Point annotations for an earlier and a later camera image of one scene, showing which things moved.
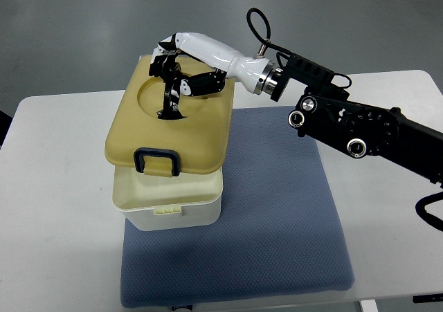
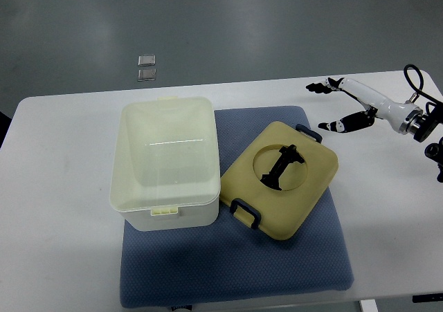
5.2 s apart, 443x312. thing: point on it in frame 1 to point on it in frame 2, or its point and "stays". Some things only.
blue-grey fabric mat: (278, 231) stays
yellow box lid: (198, 144) to (279, 178)
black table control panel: (428, 298) stays
